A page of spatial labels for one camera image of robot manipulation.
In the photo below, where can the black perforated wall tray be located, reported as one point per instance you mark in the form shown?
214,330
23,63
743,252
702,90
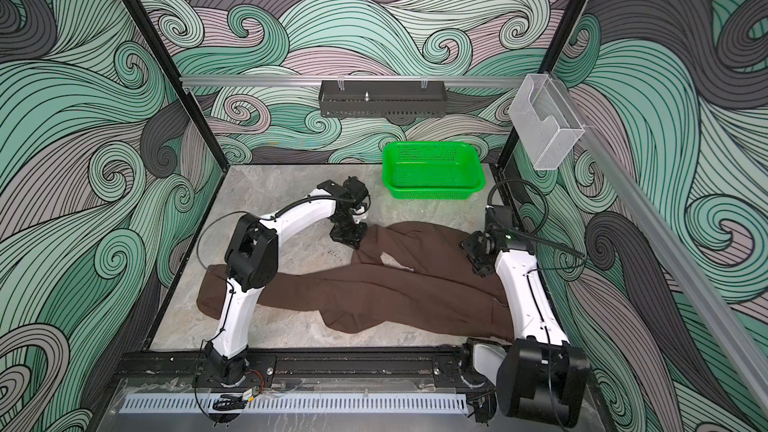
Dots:
399,101

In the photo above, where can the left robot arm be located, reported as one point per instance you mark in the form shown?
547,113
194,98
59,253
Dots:
252,262

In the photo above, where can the black frame post left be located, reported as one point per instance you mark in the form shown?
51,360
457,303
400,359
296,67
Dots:
145,26

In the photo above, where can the brown trousers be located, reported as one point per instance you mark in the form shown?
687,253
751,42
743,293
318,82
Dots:
410,273

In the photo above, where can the aluminium rail wall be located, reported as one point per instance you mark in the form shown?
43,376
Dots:
612,152
275,80

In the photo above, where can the black frame post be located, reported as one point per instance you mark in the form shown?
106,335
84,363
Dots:
572,14
145,26

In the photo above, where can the clear acrylic wall holder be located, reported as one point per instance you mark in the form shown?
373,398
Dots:
545,117

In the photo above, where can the aluminium rail right wall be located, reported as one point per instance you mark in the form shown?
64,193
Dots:
612,152

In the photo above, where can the white slotted cable duct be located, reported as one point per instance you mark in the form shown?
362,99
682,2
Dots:
302,403

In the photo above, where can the green plastic basket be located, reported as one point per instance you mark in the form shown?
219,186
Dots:
422,170

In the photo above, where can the aluminium rail back wall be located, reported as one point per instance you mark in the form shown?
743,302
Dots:
275,80

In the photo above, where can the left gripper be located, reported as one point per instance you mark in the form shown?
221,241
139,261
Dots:
354,240

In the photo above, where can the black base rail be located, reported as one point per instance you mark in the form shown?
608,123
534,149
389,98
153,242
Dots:
471,365

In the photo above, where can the black frame post right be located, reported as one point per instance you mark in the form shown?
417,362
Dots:
572,14

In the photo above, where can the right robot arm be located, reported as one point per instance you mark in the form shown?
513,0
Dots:
534,318

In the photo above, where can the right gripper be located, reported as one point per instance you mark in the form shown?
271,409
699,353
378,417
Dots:
470,244

